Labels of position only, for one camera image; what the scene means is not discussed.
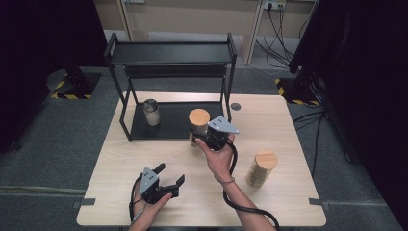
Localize grey tape strip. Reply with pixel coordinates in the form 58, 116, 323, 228
308, 197, 331, 212
72, 197, 97, 209

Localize right hand-held gripper cable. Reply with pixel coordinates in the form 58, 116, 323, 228
222, 138, 282, 231

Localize white power strip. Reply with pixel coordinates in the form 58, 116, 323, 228
263, 0, 288, 11

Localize black cables on floor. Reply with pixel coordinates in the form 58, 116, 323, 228
292, 109, 326, 178

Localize black metal shelf rack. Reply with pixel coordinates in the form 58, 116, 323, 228
103, 32, 239, 142

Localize glass jar with silver lid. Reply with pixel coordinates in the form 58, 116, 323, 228
142, 98, 162, 127

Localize wooden-lid glass jar brown contents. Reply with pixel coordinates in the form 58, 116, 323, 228
188, 108, 212, 147

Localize left hand-held gripper cable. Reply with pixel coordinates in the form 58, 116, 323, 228
128, 174, 146, 224

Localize white furniture leg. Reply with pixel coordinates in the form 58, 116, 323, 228
115, 0, 135, 41
244, 0, 268, 65

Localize hand-held gripper cable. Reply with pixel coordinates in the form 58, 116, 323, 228
128, 174, 146, 224
222, 138, 282, 231

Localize black cables at wall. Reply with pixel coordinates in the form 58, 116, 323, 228
254, 3, 310, 70

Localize black stand base striped tape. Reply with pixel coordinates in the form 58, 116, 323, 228
46, 65, 102, 101
274, 75, 322, 107

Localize person's right hand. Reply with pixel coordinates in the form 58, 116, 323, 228
194, 132, 237, 186

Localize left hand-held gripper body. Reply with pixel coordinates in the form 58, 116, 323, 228
139, 166, 180, 205

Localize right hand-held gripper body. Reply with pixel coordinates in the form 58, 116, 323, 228
201, 115, 241, 152

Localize black curtain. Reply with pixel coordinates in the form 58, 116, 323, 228
288, 0, 408, 231
0, 0, 109, 154

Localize thin wrist band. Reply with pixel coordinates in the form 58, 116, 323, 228
214, 174, 236, 187

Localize wooden-lid glass jar pale contents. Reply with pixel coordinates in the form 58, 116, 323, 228
245, 150, 279, 190

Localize person's left hand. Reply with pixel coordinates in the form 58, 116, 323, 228
130, 182, 174, 226

